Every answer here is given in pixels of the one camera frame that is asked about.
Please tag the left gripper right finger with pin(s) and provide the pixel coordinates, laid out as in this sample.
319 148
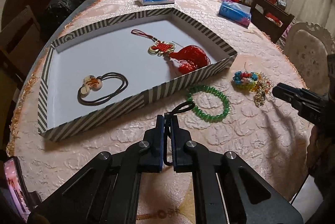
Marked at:
226 189

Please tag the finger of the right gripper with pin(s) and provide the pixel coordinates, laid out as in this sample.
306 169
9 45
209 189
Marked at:
310 106

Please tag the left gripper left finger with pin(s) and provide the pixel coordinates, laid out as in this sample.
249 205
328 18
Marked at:
106 189

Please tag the green gem rhinestone pendant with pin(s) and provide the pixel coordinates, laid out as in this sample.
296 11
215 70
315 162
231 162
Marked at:
263 90

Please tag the red chinese knot tassel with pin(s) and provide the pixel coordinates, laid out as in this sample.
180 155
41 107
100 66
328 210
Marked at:
190 58

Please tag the person's right hand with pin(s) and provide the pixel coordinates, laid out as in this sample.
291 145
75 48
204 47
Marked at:
320 164

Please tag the white ornate upholstered chair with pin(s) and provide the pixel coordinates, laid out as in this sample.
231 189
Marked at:
307 46

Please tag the dark wooden chair right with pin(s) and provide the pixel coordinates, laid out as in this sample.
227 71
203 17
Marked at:
270 19

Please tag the dark wooden chair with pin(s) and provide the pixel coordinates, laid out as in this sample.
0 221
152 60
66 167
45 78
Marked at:
20 46
270 19

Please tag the pink embossed tablecloth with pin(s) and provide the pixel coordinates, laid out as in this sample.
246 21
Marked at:
271 139

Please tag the blue tissue pack far right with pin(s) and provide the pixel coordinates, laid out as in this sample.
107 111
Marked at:
236 12

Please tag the striped black white tray box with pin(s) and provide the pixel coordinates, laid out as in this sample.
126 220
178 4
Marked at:
108 46

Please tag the dark wooden chair left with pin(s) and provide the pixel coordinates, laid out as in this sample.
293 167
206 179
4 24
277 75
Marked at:
20 46

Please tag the black plastic bag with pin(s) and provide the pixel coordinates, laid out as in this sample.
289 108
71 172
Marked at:
55 14

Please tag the smartphone on mount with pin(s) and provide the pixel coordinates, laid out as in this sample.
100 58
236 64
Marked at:
17 188

